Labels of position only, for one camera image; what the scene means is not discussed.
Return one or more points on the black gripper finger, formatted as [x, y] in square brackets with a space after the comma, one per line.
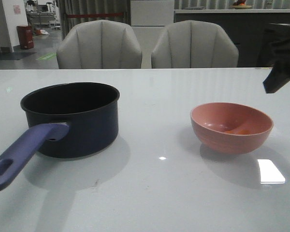
[277, 78]

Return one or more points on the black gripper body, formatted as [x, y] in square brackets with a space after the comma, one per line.
[281, 55]

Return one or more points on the orange ham pieces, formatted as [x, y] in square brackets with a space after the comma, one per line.
[238, 132]

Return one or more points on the pink plastic bowl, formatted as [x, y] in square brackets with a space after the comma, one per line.
[210, 120]

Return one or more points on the dark grey counter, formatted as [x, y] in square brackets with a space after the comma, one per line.
[244, 27]

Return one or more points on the fruit plate on counter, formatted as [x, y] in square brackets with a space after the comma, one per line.
[240, 4]

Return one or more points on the right grey upholstered chair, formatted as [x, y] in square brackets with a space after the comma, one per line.
[194, 44]

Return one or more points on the grey upholstered chair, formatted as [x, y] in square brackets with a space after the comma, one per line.
[194, 44]
[100, 44]

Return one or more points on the white cabinet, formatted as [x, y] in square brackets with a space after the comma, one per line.
[148, 17]

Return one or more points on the left grey upholstered chair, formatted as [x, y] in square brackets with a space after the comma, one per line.
[100, 44]

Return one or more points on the dark blue saucepan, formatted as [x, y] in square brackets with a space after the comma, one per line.
[65, 121]

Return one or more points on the red trash bin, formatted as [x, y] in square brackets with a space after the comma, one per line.
[25, 36]

